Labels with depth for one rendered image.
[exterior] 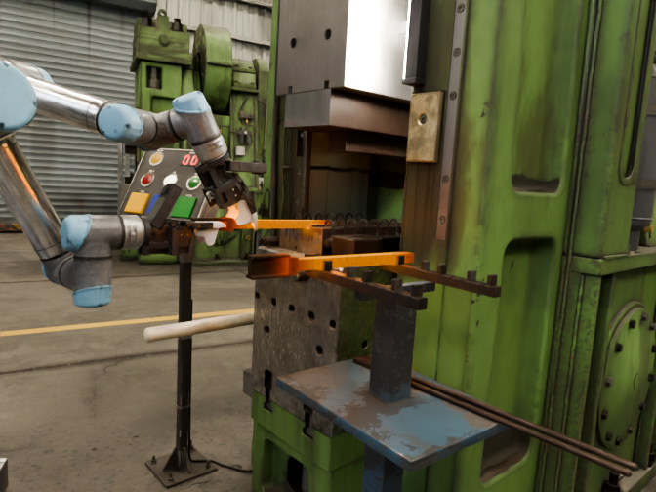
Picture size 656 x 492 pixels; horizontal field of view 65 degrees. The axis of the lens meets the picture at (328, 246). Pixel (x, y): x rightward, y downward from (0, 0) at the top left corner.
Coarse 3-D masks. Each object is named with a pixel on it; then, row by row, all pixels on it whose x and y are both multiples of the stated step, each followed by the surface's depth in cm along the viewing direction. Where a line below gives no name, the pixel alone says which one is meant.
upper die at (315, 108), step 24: (288, 96) 148; (312, 96) 140; (336, 96) 136; (360, 96) 142; (288, 120) 149; (312, 120) 141; (336, 120) 137; (360, 120) 143; (384, 120) 149; (408, 120) 156
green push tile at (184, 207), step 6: (180, 198) 168; (186, 198) 167; (192, 198) 167; (180, 204) 167; (186, 204) 166; (192, 204) 166; (174, 210) 167; (180, 210) 166; (186, 210) 165; (192, 210) 165; (174, 216) 166; (180, 216) 165; (186, 216) 164
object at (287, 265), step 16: (256, 256) 95; (272, 256) 96; (288, 256) 98; (320, 256) 106; (336, 256) 107; (352, 256) 109; (368, 256) 111; (384, 256) 113; (256, 272) 95; (272, 272) 98; (288, 272) 99
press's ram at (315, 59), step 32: (288, 0) 146; (320, 0) 136; (352, 0) 129; (384, 0) 136; (288, 32) 147; (320, 32) 136; (352, 32) 130; (384, 32) 137; (288, 64) 148; (320, 64) 137; (352, 64) 132; (384, 64) 139; (384, 96) 142
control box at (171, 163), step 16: (144, 160) 183; (160, 160) 180; (176, 160) 178; (160, 176) 177; (176, 176) 174; (192, 176) 171; (128, 192) 179; (144, 192) 176; (160, 192) 173; (192, 192) 169; (208, 192) 167; (144, 208) 173; (208, 208) 167
